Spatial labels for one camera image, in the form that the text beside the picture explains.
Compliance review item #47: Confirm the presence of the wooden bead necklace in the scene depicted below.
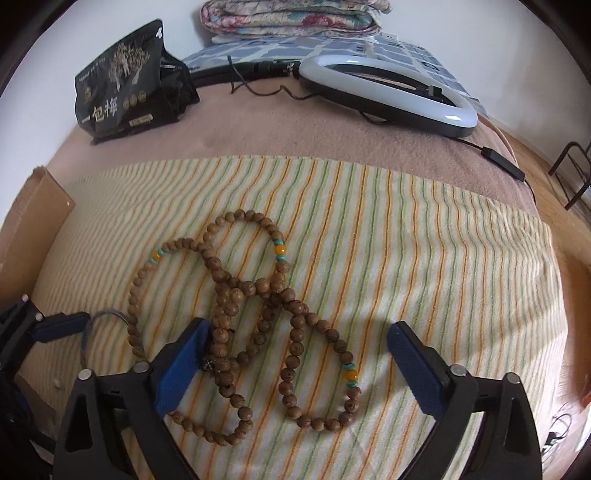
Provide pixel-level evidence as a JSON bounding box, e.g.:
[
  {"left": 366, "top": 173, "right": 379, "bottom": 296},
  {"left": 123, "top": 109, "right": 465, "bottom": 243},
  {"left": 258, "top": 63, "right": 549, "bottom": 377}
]
[{"left": 127, "top": 209, "right": 363, "bottom": 447}]

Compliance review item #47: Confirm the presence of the black snack bag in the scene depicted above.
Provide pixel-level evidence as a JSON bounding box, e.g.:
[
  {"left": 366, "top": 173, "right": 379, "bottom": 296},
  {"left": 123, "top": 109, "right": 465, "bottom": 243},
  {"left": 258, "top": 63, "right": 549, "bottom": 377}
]
[{"left": 74, "top": 20, "right": 200, "bottom": 147}]

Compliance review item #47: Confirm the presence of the cardboard box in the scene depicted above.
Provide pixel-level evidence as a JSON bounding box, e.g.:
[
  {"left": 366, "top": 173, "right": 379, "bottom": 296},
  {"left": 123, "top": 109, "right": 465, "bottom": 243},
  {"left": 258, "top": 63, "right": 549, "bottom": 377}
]
[{"left": 0, "top": 167, "right": 76, "bottom": 298}]

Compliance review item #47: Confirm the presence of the folded floral quilt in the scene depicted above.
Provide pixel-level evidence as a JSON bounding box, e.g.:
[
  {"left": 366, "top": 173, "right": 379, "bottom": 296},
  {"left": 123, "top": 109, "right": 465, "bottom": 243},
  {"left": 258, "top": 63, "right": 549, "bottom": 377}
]
[{"left": 200, "top": 0, "right": 392, "bottom": 38}]

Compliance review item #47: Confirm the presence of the white ring light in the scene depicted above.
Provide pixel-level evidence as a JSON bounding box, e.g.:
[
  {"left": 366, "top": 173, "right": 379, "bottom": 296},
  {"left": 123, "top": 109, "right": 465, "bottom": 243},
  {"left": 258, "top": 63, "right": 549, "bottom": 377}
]
[{"left": 297, "top": 55, "right": 479, "bottom": 138}]

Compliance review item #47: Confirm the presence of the brown blanket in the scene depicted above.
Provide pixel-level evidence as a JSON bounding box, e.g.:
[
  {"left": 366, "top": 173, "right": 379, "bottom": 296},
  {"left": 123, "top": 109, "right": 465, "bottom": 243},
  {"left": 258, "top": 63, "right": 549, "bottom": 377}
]
[{"left": 44, "top": 76, "right": 539, "bottom": 215}]

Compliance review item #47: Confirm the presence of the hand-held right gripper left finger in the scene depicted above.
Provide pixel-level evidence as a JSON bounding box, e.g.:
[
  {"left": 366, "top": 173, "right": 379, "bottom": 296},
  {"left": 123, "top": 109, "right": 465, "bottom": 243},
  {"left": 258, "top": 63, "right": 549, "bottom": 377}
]
[{"left": 53, "top": 318, "right": 213, "bottom": 480}]

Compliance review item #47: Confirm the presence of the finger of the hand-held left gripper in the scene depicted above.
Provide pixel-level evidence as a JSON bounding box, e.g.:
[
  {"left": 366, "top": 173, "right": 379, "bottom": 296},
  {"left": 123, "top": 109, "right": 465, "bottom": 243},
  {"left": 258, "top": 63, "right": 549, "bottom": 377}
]
[{"left": 9, "top": 296, "right": 91, "bottom": 354}]

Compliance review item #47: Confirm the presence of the black metal clothes rack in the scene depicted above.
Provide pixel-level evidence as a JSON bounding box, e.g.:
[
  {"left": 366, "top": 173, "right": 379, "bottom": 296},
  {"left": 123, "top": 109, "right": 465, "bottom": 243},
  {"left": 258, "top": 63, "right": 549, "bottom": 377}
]
[{"left": 549, "top": 140, "right": 591, "bottom": 212}]

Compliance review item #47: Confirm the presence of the black ring light cable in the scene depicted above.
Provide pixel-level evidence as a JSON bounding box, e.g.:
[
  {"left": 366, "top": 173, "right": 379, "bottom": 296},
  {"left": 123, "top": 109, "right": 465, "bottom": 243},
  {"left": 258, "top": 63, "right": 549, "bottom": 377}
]
[{"left": 227, "top": 55, "right": 539, "bottom": 208}]

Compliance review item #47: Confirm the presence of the yellow striped towel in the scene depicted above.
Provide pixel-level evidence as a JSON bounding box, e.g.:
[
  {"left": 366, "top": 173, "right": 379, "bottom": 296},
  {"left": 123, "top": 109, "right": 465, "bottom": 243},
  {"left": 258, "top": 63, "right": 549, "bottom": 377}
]
[{"left": 14, "top": 154, "right": 570, "bottom": 480}]

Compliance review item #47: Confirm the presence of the black tripod pole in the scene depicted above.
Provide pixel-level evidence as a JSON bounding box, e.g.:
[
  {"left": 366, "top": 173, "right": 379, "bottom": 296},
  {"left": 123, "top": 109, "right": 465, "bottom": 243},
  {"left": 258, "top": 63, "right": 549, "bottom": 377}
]
[{"left": 188, "top": 59, "right": 302, "bottom": 88}]

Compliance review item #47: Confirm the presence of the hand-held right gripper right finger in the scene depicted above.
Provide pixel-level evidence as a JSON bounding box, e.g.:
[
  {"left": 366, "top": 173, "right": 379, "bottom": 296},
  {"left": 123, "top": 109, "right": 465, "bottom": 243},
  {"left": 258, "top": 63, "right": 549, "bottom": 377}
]
[{"left": 387, "top": 322, "right": 543, "bottom": 480}]

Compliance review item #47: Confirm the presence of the thin metal bangle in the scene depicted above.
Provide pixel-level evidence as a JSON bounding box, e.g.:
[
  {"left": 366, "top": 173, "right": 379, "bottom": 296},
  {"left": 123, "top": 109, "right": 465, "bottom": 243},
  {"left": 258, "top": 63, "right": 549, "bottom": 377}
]
[{"left": 81, "top": 311, "right": 132, "bottom": 367}]

